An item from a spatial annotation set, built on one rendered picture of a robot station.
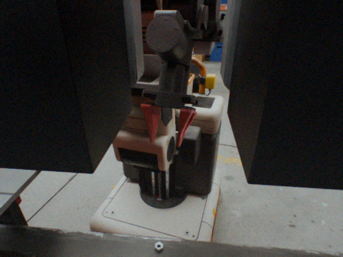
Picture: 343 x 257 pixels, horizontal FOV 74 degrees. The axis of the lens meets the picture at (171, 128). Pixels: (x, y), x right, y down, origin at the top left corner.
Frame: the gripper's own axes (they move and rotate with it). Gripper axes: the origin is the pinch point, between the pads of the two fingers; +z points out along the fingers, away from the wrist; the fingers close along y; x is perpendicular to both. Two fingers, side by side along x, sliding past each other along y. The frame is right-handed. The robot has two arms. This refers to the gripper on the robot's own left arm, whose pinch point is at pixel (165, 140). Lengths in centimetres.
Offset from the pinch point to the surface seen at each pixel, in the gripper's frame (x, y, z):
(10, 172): -15.4, -20.1, 7.4
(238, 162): 166, 21, 27
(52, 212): 82, -96, 70
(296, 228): 114, 59, 54
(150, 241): -6.7, 1.8, 17.0
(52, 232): -9.9, -15.7, 18.7
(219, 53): 524, -47, -175
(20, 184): -16.9, -16.3, 8.2
